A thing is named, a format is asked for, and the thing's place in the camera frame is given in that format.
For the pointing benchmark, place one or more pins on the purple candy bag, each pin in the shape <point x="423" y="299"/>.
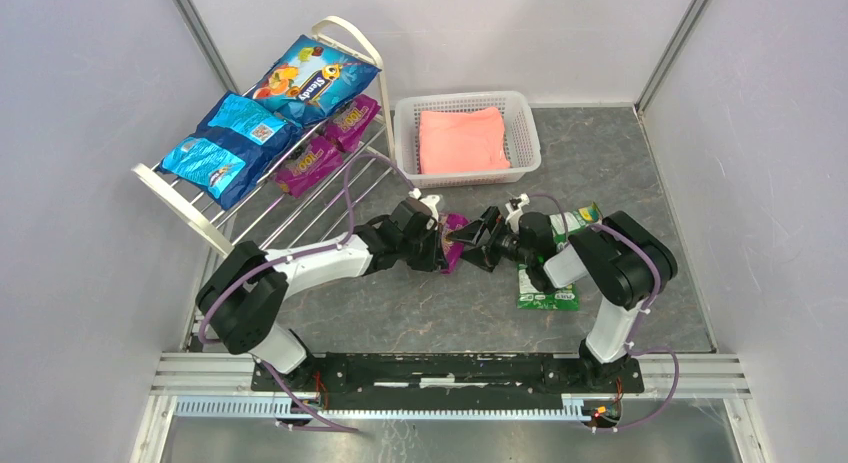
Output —
<point x="319" y="159"/>
<point x="451" y="250"/>
<point x="347" y="126"/>

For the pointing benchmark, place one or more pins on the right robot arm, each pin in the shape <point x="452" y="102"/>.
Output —
<point x="627" y="264"/>

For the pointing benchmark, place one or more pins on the blue candy bag with fruits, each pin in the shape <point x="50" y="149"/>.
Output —
<point x="311" y="81"/>

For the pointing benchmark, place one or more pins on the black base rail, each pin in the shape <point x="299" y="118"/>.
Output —
<point x="454" y="381"/>

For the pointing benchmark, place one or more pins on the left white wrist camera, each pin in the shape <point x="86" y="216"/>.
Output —
<point x="429" y="204"/>

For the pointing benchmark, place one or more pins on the cream metal shelf rack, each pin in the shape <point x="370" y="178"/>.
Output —
<point x="206" y="218"/>

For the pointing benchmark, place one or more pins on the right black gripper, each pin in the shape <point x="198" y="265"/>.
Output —
<point x="497" y="242"/>

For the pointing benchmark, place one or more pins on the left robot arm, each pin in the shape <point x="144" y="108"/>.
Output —
<point x="241" y="300"/>

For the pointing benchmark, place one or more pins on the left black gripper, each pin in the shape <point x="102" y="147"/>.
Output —
<point x="433" y="241"/>

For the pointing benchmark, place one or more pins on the white plastic basket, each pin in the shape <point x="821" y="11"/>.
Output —
<point x="520" y="143"/>

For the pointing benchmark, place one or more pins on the pink folded cloth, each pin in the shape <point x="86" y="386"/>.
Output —
<point x="462" y="142"/>

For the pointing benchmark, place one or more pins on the blue candy bag back side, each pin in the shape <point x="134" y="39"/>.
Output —
<point x="230" y="149"/>

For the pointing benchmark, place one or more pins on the green candy bag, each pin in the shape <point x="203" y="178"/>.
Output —
<point x="563" y="299"/>
<point x="572" y="221"/>

